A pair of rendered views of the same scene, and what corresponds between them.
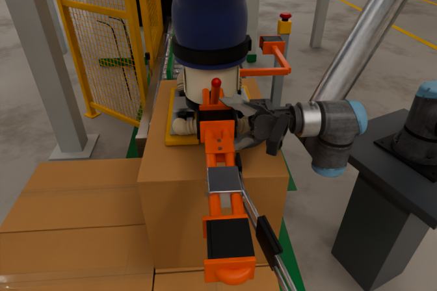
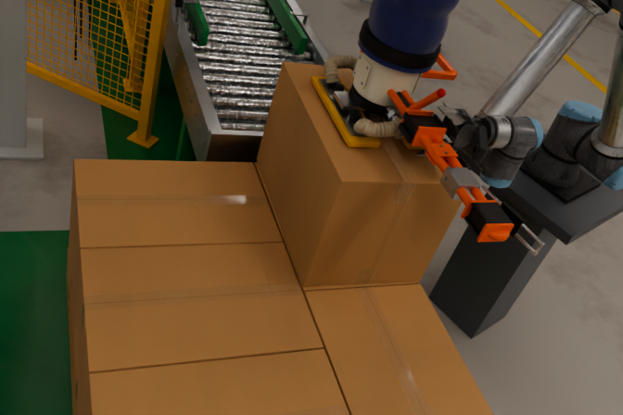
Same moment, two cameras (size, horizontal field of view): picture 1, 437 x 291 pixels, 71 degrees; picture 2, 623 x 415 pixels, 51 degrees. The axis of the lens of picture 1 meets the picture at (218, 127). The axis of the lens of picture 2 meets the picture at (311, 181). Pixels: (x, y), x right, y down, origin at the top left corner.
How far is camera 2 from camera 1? 1.12 m
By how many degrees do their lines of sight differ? 21
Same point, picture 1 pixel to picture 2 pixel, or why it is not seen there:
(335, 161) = (509, 172)
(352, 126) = (531, 142)
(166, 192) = (362, 194)
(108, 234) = (230, 252)
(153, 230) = (327, 236)
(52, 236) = (161, 253)
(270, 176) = not seen: hidden behind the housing
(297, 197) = not seen: hidden behind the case
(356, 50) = (535, 71)
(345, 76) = (522, 94)
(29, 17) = not seen: outside the picture
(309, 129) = (501, 142)
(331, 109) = (518, 125)
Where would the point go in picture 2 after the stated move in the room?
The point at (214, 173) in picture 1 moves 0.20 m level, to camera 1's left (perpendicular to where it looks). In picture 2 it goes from (454, 172) to (378, 167)
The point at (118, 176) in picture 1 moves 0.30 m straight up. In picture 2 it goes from (203, 184) to (220, 107)
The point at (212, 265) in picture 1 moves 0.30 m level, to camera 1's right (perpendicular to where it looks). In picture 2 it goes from (490, 227) to (600, 232)
